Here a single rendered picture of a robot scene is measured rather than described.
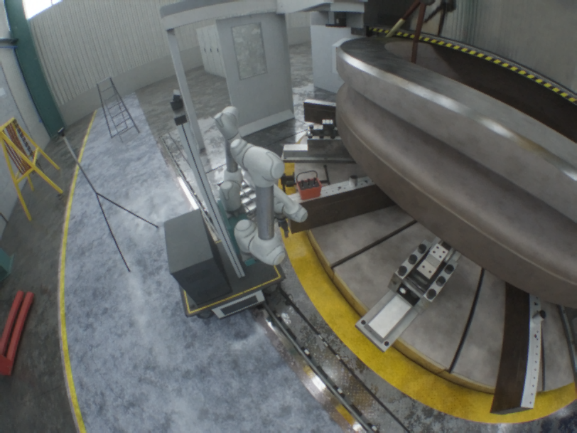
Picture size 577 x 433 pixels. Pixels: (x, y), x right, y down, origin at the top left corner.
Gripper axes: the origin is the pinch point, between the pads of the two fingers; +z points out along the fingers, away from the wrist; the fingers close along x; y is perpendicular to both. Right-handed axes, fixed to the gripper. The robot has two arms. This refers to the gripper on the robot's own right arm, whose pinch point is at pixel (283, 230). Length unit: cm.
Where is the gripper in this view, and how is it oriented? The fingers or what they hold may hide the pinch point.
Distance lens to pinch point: 199.3
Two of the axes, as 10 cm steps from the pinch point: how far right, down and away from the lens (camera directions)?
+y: -9.1, 3.5, -2.3
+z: 0.9, 6.9, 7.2
